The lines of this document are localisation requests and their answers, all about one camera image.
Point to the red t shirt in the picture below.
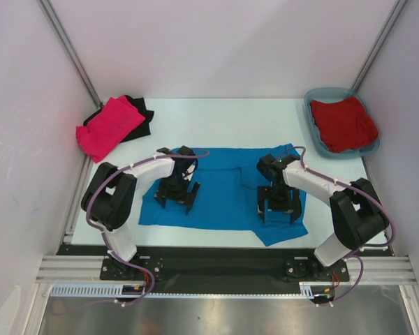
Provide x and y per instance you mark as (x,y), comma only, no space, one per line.
(344,125)

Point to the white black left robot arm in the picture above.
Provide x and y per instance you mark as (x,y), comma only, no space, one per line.
(114,192)

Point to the grey slotted cable duct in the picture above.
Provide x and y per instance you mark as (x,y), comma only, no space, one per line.
(132,291)

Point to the teal plastic basket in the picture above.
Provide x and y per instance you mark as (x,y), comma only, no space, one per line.
(333,95)

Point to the left aluminium corner post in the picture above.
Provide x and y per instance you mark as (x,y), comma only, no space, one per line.
(62,35)

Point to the black folded t shirt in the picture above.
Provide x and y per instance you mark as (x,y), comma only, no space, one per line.
(121,119)

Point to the blue t shirt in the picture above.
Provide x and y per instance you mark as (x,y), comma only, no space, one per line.
(227,199)

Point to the aluminium front frame rail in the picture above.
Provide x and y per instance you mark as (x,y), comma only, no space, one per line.
(70,268)

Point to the aluminium corner post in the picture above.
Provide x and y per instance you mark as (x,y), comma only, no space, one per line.
(382,37)
(62,35)

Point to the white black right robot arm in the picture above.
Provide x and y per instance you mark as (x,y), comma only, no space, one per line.
(356,212)

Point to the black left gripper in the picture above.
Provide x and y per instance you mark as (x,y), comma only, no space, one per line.
(184,197)

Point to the right aluminium corner post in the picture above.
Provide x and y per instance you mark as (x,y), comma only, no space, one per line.
(382,37)

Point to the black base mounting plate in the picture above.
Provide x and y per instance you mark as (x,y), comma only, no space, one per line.
(220,271)

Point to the pink folded t shirt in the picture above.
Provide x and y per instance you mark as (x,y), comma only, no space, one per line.
(92,145)

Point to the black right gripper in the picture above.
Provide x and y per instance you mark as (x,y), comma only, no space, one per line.
(293,204)

